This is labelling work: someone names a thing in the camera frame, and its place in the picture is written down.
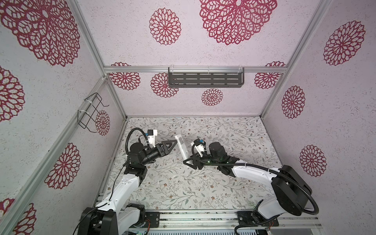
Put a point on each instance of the dark metal wall shelf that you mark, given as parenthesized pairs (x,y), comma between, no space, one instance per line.
(182,79)

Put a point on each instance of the white remote control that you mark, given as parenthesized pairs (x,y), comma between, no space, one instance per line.
(182,146)

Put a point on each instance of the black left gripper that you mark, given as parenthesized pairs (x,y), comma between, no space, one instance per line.
(160,148)

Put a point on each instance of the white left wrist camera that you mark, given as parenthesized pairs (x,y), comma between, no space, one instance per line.
(151,136)

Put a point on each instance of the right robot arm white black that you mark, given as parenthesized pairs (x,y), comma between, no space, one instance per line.
(291,193)

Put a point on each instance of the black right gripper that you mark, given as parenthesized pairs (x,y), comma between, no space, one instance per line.
(200,160)

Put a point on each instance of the black wire wall basket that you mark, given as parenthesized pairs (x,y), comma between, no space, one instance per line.
(94,118)

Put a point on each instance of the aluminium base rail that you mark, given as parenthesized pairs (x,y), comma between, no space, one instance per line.
(221,220)

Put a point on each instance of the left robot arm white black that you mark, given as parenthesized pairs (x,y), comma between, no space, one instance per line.
(120,196)

